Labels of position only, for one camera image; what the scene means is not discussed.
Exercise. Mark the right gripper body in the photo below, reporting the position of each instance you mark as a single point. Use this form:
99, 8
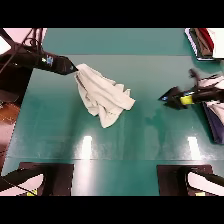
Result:
181, 100

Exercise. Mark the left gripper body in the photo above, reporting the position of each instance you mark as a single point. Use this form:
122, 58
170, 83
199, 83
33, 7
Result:
58, 64

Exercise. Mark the cream T-shirt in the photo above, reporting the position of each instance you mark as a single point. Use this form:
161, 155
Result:
101, 95

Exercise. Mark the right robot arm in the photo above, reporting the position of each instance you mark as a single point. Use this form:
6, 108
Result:
210, 95

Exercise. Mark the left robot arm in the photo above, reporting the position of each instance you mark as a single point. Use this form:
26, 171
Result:
20, 61

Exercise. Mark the pale pink garment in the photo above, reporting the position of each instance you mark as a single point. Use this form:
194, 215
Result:
217, 111

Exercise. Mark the dark brown garment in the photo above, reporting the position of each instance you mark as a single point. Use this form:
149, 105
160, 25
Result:
202, 43

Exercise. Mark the red garment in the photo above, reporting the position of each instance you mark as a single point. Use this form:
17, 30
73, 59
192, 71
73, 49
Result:
207, 37

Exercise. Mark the white folded garment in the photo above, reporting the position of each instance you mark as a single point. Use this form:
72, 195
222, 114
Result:
219, 41

